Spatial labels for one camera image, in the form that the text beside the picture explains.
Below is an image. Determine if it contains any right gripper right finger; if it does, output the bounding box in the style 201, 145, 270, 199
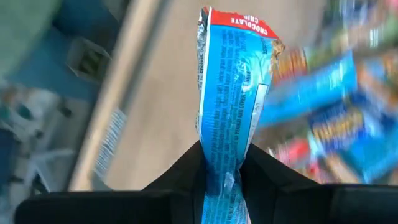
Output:
239, 143, 398, 224

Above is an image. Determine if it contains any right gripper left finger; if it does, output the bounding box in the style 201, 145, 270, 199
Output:
14, 141, 208, 224

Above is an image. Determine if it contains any blue chocolate chip granola bar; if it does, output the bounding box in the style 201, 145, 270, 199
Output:
195, 6, 285, 224

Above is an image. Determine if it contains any purple green granola bar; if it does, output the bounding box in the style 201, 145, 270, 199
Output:
310, 18, 398, 63

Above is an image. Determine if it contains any red white snack bag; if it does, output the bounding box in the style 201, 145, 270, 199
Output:
270, 138, 315, 177

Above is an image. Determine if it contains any woven baking mat dark border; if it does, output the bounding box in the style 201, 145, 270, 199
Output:
105, 0, 398, 190

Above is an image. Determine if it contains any grey open box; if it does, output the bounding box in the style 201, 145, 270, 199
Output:
65, 36, 112, 84

